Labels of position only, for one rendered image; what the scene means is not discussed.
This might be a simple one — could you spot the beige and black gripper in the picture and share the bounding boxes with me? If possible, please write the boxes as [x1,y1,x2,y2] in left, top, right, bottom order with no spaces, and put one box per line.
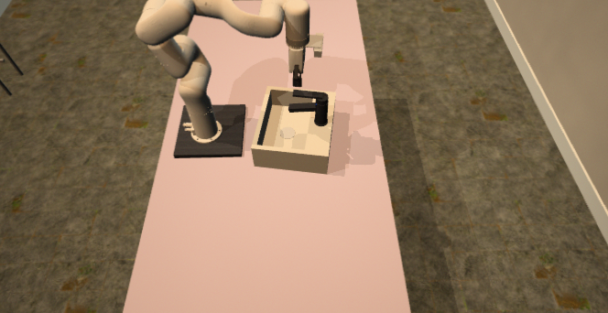
[288,46,306,87]

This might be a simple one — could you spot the tan rectangular basin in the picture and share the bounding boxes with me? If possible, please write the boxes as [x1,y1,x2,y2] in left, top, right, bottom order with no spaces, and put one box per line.
[251,87,336,174]

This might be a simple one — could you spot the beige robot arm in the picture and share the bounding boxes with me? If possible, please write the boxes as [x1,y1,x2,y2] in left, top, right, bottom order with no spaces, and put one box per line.
[136,0,323,144]

